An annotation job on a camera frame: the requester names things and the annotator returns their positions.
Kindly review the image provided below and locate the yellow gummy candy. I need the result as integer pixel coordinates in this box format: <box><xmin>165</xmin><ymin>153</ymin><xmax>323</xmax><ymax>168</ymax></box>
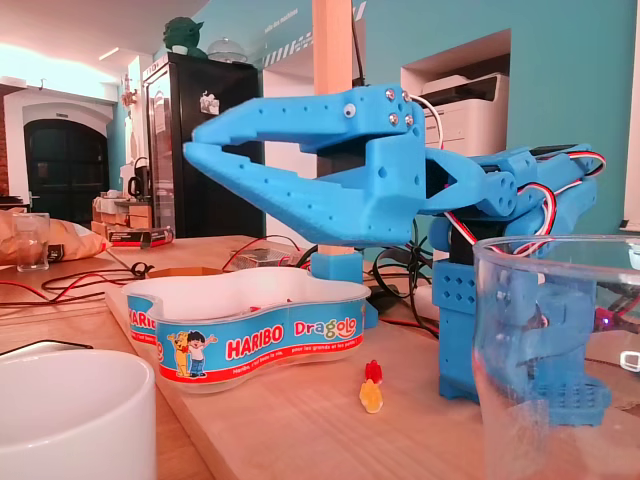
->
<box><xmin>359</xmin><ymin>378</ymin><xmax>385</xmax><ymax>415</ymax></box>

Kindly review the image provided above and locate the blue post clamp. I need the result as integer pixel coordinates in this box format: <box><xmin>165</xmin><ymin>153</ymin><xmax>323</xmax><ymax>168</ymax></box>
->
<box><xmin>309</xmin><ymin>249</ymin><xmax>379</xmax><ymax>331</ymax></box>

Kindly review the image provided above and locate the striped gripper servo cable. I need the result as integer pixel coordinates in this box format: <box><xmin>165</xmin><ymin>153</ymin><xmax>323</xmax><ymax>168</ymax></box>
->
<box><xmin>407</xmin><ymin>92</ymin><xmax>446</xmax><ymax>151</ymax></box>

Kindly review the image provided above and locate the dark arched door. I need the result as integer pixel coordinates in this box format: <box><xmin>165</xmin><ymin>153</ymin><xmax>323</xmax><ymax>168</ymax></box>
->
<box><xmin>23</xmin><ymin>118</ymin><xmax>109</xmax><ymax>226</ymax></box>

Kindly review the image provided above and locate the orange snack bag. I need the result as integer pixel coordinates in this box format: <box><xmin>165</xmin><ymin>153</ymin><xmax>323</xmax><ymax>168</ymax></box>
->
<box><xmin>0</xmin><ymin>208</ymin><xmax>112</xmax><ymax>266</ymax></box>

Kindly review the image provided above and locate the light wooden board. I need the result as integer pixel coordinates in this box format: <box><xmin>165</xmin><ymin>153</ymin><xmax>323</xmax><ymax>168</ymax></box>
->
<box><xmin>104</xmin><ymin>279</ymin><xmax>640</xmax><ymax>480</ymax></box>

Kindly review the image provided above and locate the small photo magnet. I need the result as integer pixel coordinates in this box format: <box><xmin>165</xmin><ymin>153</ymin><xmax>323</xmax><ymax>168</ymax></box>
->
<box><xmin>199</xmin><ymin>90</ymin><xmax>222</xmax><ymax>117</ymax></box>

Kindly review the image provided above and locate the white ceramic mug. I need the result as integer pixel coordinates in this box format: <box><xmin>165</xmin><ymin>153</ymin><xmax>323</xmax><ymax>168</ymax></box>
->
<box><xmin>0</xmin><ymin>348</ymin><xmax>158</xmax><ymax>480</ymax></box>

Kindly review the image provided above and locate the black fridge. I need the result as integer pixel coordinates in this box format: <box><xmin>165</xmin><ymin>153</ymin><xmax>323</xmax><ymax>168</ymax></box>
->
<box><xmin>142</xmin><ymin>51</ymin><xmax>265</xmax><ymax>240</ymax></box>

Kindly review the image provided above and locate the large clear drinking glass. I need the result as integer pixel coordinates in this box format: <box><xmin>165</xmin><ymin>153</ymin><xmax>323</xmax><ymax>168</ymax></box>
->
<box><xmin>471</xmin><ymin>234</ymin><xmax>640</xmax><ymax>480</ymax></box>

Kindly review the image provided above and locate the red black cardboard box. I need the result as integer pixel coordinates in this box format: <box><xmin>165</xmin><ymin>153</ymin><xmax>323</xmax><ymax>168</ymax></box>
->
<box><xmin>107</xmin><ymin>225</ymin><xmax>175</xmax><ymax>249</ymax></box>

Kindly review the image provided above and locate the small clear glass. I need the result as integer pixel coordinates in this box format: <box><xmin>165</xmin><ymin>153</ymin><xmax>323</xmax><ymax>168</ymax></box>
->
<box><xmin>12</xmin><ymin>212</ymin><xmax>51</xmax><ymax>274</ymax></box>

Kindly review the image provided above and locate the thin black cable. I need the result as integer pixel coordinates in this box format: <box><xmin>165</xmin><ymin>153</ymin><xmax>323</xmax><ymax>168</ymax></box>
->
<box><xmin>372</xmin><ymin>224</ymin><xmax>441</xmax><ymax>341</ymax></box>

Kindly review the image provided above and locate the white printer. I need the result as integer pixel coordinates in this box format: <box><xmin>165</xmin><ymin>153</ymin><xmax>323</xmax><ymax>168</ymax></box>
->
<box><xmin>418</xmin><ymin>73</ymin><xmax>511</xmax><ymax>151</ymax></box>

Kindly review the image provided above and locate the striped arm servo cable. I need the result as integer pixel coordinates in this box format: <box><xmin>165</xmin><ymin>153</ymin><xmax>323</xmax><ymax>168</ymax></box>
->
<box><xmin>444</xmin><ymin>150</ymin><xmax>607</xmax><ymax>246</ymax></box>

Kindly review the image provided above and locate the black kettle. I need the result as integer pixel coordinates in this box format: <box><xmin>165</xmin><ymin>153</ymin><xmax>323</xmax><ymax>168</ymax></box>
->
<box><xmin>127</xmin><ymin>157</ymin><xmax>154</xmax><ymax>201</ymax></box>

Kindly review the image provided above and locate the green Yoda figure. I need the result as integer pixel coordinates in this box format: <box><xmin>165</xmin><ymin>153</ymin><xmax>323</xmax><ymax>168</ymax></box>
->
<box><xmin>162</xmin><ymin>16</ymin><xmax>207</xmax><ymax>59</ymax></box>

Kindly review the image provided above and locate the clear Haribo candy bowl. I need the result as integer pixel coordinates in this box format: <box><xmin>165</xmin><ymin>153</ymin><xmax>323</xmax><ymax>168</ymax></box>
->
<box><xmin>121</xmin><ymin>266</ymin><xmax>373</xmax><ymax>396</ymax></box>

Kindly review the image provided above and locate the glass dome cover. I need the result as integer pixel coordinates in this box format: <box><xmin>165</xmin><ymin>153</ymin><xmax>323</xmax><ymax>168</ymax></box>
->
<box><xmin>206</xmin><ymin>36</ymin><xmax>250</xmax><ymax>64</ymax></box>

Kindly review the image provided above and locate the metal mesh power supply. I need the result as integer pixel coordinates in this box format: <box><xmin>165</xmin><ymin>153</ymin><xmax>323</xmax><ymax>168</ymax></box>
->
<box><xmin>230</xmin><ymin>248</ymin><xmax>301</xmax><ymax>269</ymax></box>

